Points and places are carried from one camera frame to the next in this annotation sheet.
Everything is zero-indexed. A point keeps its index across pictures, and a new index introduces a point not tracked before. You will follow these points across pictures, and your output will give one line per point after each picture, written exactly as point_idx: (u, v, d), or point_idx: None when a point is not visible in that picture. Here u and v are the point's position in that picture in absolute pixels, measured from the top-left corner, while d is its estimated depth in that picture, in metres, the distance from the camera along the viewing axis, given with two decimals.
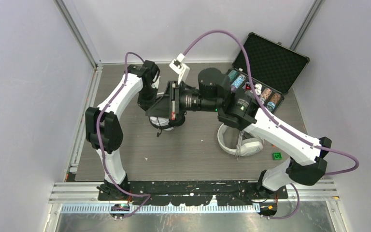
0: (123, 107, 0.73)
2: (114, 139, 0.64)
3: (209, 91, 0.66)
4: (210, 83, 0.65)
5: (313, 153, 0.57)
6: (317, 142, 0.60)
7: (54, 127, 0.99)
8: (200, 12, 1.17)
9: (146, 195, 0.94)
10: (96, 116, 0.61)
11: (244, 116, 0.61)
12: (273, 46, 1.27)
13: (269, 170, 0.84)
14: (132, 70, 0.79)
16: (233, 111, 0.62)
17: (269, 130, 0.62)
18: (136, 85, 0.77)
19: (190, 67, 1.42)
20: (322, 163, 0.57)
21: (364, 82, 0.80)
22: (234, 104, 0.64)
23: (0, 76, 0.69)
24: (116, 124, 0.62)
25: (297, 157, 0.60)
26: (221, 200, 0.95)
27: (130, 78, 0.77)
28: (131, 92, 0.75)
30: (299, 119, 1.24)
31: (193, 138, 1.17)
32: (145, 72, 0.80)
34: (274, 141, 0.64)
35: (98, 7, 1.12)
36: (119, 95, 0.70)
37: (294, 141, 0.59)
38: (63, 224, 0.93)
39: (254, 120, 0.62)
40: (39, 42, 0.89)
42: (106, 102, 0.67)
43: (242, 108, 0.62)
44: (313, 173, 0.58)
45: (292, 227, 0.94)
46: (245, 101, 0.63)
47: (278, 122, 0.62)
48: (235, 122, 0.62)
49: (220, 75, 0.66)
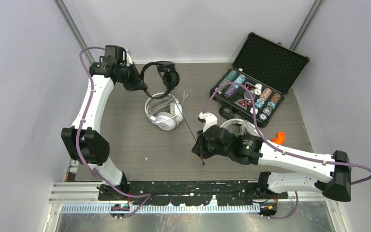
0: (101, 115, 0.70)
2: (102, 153, 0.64)
3: (216, 142, 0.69)
4: (212, 137, 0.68)
5: (328, 170, 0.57)
6: (329, 158, 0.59)
7: (53, 127, 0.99)
8: (200, 13, 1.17)
9: (146, 195, 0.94)
10: (74, 135, 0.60)
11: (251, 154, 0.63)
12: (273, 46, 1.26)
13: (278, 174, 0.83)
14: (96, 69, 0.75)
16: (240, 152, 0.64)
17: (278, 159, 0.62)
18: (107, 86, 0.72)
19: (190, 68, 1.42)
20: (340, 177, 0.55)
21: (364, 81, 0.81)
22: (240, 145, 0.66)
23: (0, 77, 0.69)
24: (98, 139, 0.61)
25: (316, 176, 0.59)
26: (221, 200, 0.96)
27: (98, 80, 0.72)
28: (104, 95, 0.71)
30: (299, 119, 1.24)
31: (193, 137, 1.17)
32: (110, 68, 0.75)
34: (288, 167, 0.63)
35: (99, 7, 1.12)
36: (92, 106, 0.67)
37: (306, 164, 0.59)
38: (63, 224, 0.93)
39: (260, 153, 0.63)
40: (39, 42, 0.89)
42: (80, 119, 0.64)
43: (248, 147, 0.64)
44: (335, 190, 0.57)
45: (292, 228, 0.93)
46: (249, 139, 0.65)
47: (283, 150, 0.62)
48: (246, 160, 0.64)
49: (218, 126, 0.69)
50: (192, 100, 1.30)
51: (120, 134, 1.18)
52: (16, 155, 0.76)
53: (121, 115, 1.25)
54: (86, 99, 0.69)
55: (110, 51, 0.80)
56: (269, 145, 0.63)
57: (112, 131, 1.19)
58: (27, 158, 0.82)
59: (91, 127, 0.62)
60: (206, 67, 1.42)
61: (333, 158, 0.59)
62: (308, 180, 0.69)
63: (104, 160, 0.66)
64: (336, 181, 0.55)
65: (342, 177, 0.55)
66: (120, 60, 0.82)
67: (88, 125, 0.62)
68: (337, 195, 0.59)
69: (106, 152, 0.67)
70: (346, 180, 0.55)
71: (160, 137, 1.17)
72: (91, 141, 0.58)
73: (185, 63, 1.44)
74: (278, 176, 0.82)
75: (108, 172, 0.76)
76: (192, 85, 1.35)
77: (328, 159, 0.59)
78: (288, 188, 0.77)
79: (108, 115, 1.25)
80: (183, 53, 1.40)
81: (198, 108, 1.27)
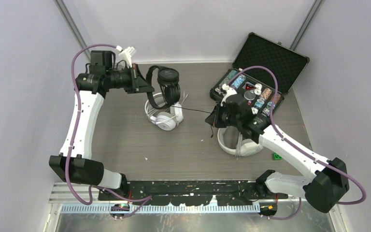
0: (91, 136, 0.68)
2: (94, 178, 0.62)
3: (231, 108, 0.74)
4: (231, 101, 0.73)
5: (314, 167, 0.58)
6: (324, 160, 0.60)
7: (53, 127, 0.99)
8: (200, 13, 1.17)
9: (145, 198, 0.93)
10: (63, 163, 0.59)
11: (255, 129, 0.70)
12: (273, 46, 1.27)
13: (279, 174, 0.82)
14: (83, 84, 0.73)
16: (248, 124, 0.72)
17: (275, 141, 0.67)
18: (95, 104, 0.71)
19: (190, 68, 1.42)
20: (323, 178, 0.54)
21: (364, 82, 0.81)
22: (250, 120, 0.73)
23: (0, 77, 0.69)
24: (90, 165, 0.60)
25: (302, 170, 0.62)
26: (221, 200, 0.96)
27: (85, 98, 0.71)
28: (92, 115, 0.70)
30: (299, 119, 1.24)
31: (193, 137, 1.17)
32: (98, 81, 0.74)
34: (281, 154, 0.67)
35: (99, 6, 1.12)
36: (80, 129, 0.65)
37: (298, 155, 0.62)
38: (63, 224, 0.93)
39: (262, 131, 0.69)
40: (39, 42, 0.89)
42: (68, 145, 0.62)
43: (256, 123, 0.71)
44: (316, 191, 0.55)
45: (292, 227, 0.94)
46: (260, 119, 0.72)
47: (283, 136, 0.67)
48: (249, 134, 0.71)
49: (239, 96, 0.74)
50: (192, 100, 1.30)
51: (121, 134, 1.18)
52: (17, 155, 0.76)
53: (121, 116, 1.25)
54: (74, 121, 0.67)
55: (97, 59, 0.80)
56: (274, 128, 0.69)
57: (112, 131, 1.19)
58: (28, 158, 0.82)
59: (81, 154, 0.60)
60: (206, 67, 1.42)
61: (328, 162, 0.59)
62: (301, 182, 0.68)
63: (97, 182, 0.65)
64: (318, 179, 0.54)
65: (325, 178, 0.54)
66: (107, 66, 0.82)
67: (78, 152, 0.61)
68: (317, 201, 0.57)
69: (99, 173, 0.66)
70: (329, 184, 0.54)
71: (161, 137, 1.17)
72: (82, 169, 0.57)
73: (185, 63, 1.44)
74: (278, 175, 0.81)
75: (106, 181, 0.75)
76: (192, 86, 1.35)
77: (321, 160, 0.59)
78: (281, 187, 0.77)
79: (108, 115, 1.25)
80: (183, 53, 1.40)
81: (198, 108, 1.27)
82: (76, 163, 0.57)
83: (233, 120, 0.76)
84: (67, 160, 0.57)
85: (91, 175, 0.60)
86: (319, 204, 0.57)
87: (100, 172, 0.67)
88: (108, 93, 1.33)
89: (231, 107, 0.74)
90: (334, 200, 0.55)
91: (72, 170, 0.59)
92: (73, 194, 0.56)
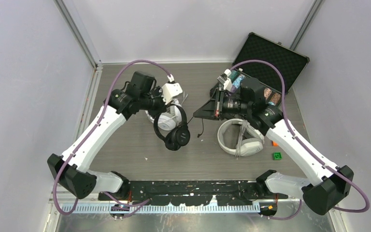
0: (96, 150, 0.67)
2: (78, 193, 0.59)
3: (247, 94, 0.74)
4: (247, 87, 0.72)
5: (322, 173, 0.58)
6: (333, 165, 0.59)
7: (53, 127, 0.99)
8: (200, 13, 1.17)
9: (146, 200, 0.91)
10: (59, 166, 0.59)
11: (265, 120, 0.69)
12: (273, 46, 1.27)
13: (280, 174, 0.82)
14: (113, 100, 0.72)
16: (258, 115, 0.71)
17: (285, 137, 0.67)
18: (114, 123, 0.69)
19: (189, 67, 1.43)
20: (329, 184, 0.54)
21: (364, 82, 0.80)
22: (262, 111, 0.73)
23: (0, 78, 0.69)
24: (81, 177, 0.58)
25: (309, 174, 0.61)
26: (221, 200, 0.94)
27: (108, 113, 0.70)
28: (106, 132, 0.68)
30: (299, 119, 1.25)
31: (193, 137, 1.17)
32: (127, 104, 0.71)
34: (288, 152, 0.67)
35: (98, 7, 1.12)
36: (88, 140, 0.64)
37: (306, 156, 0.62)
38: (63, 224, 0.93)
39: (273, 125, 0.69)
40: (39, 42, 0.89)
42: (71, 151, 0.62)
43: (267, 115, 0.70)
44: (317, 194, 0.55)
45: (292, 227, 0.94)
46: (272, 110, 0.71)
47: (295, 134, 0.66)
48: (257, 124, 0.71)
49: (257, 83, 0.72)
50: (192, 100, 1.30)
51: (121, 134, 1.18)
52: (17, 154, 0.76)
53: None
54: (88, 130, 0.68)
55: (137, 81, 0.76)
56: (286, 124, 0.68)
57: None
58: (28, 158, 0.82)
59: (76, 166, 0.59)
60: (206, 67, 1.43)
61: (337, 168, 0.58)
62: (299, 183, 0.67)
63: (82, 196, 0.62)
64: (324, 184, 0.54)
65: (330, 184, 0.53)
66: (145, 91, 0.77)
67: (75, 162, 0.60)
68: (316, 203, 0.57)
69: (88, 189, 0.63)
70: (334, 190, 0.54)
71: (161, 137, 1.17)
72: (71, 180, 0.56)
73: (184, 63, 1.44)
74: (279, 175, 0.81)
75: (103, 187, 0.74)
76: (192, 85, 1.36)
77: (331, 165, 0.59)
78: (281, 187, 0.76)
79: None
80: (183, 53, 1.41)
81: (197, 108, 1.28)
82: (68, 171, 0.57)
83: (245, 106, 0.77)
84: (64, 165, 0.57)
85: (78, 188, 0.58)
86: (316, 207, 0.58)
87: (90, 188, 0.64)
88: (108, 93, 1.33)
89: (248, 93, 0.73)
90: (331, 204, 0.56)
91: (64, 176, 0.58)
92: (54, 202, 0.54)
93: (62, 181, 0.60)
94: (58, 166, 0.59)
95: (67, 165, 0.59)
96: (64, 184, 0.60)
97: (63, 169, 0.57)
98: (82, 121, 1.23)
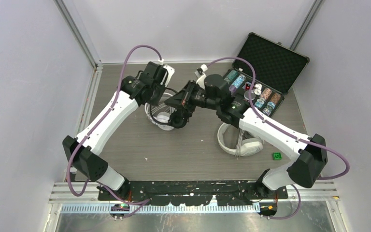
0: (110, 134, 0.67)
2: (92, 176, 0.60)
3: (213, 92, 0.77)
4: (212, 85, 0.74)
5: (297, 146, 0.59)
6: (306, 137, 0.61)
7: (54, 127, 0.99)
8: (200, 13, 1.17)
9: (144, 201, 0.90)
10: (73, 147, 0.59)
11: (235, 113, 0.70)
12: (273, 46, 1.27)
13: (272, 169, 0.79)
14: (126, 86, 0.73)
16: (227, 109, 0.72)
17: (256, 124, 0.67)
18: (127, 108, 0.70)
19: (189, 67, 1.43)
20: (306, 155, 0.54)
21: (364, 82, 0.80)
22: (229, 105, 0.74)
23: (0, 78, 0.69)
24: (94, 161, 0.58)
25: (287, 152, 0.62)
26: (221, 200, 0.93)
27: (121, 98, 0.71)
28: (120, 117, 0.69)
30: (299, 119, 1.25)
31: (193, 137, 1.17)
32: (140, 89, 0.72)
34: (263, 136, 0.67)
35: (98, 7, 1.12)
36: (102, 123, 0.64)
37: (279, 136, 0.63)
38: (63, 224, 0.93)
39: (242, 115, 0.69)
40: (39, 43, 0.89)
42: (85, 134, 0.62)
43: (234, 107, 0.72)
44: (297, 166, 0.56)
45: (292, 227, 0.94)
46: (238, 103, 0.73)
47: (264, 118, 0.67)
48: (228, 119, 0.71)
49: (221, 79, 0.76)
50: None
51: (120, 134, 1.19)
52: (17, 155, 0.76)
53: None
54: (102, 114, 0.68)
55: (151, 71, 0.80)
56: (253, 111, 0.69)
57: None
58: (28, 158, 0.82)
59: (90, 147, 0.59)
60: (206, 67, 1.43)
61: (309, 138, 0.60)
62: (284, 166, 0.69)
63: (94, 179, 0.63)
64: (302, 156, 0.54)
65: (308, 156, 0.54)
66: (156, 79, 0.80)
67: (89, 143, 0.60)
68: (300, 177, 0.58)
69: (100, 172, 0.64)
70: (312, 161, 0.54)
71: (161, 138, 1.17)
72: (85, 161, 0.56)
73: (184, 63, 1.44)
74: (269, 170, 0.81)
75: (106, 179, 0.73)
76: None
77: (303, 137, 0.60)
78: (276, 181, 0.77)
79: None
80: (183, 53, 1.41)
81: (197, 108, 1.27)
82: (82, 152, 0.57)
83: (210, 101, 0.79)
84: (77, 146, 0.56)
85: (90, 170, 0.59)
86: (302, 180, 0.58)
87: (102, 171, 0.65)
88: (108, 93, 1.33)
89: (212, 90, 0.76)
90: (314, 174, 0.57)
91: (77, 157, 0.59)
92: (68, 181, 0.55)
93: (74, 163, 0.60)
94: (73, 147, 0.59)
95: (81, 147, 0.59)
96: (77, 166, 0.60)
97: (77, 151, 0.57)
98: (82, 121, 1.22)
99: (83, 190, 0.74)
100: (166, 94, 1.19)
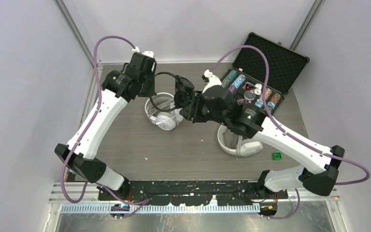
0: (101, 137, 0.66)
2: (90, 178, 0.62)
3: (214, 105, 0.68)
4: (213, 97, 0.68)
5: (322, 162, 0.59)
6: (328, 150, 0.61)
7: (54, 126, 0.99)
8: (200, 12, 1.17)
9: (143, 201, 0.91)
10: (66, 154, 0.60)
11: (251, 124, 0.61)
12: (273, 45, 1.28)
13: (274, 172, 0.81)
14: (111, 82, 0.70)
16: (240, 120, 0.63)
17: (277, 137, 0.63)
18: (115, 108, 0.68)
19: (189, 67, 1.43)
20: (333, 171, 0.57)
21: (364, 82, 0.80)
22: (242, 115, 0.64)
23: (0, 78, 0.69)
24: (89, 165, 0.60)
25: (307, 165, 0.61)
26: (221, 200, 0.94)
27: (107, 98, 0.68)
28: (108, 118, 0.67)
30: (299, 119, 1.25)
31: (193, 137, 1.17)
32: (126, 85, 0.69)
34: (282, 149, 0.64)
35: (98, 6, 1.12)
36: (92, 128, 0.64)
37: (303, 150, 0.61)
38: (63, 224, 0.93)
39: (261, 128, 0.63)
40: (39, 43, 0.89)
42: (76, 140, 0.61)
43: (249, 117, 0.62)
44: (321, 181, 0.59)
45: (292, 227, 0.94)
46: (252, 110, 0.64)
47: (285, 130, 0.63)
48: (243, 130, 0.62)
49: (221, 90, 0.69)
50: None
51: (120, 134, 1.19)
52: (17, 155, 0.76)
53: (121, 116, 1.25)
54: (90, 117, 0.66)
55: (136, 62, 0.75)
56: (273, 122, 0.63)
57: (111, 131, 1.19)
58: (28, 158, 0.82)
59: (82, 154, 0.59)
60: (206, 67, 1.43)
61: (331, 152, 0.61)
62: (295, 174, 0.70)
63: (94, 180, 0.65)
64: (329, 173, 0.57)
65: (335, 173, 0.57)
66: (144, 71, 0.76)
67: (80, 150, 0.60)
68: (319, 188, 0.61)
69: (99, 173, 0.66)
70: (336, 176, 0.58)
71: (160, 137, 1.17)
72: (79, 167, 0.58)
73: (184, 63, 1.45)
74: (273, 173, 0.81)
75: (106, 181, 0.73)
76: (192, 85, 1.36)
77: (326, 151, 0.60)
78: (279, 184, 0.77)
79: None
80: (183, 53, 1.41)
81: None
82: (76, 160, 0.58)
83: (216, 116, 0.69)
84: (69, 154, 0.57)
85: (88, 174, 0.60)
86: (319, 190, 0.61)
87: (101, 172, 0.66)
88: None
89: (215, 102, 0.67)
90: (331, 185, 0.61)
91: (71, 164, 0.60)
92: (63, 191, 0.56)
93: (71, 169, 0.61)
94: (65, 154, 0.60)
95: (73, 154, 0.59)
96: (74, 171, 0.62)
97: (70, 158, 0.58)
98: (81, 121, 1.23)
99: (84, 193, 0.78)
100: (166, 94, 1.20)
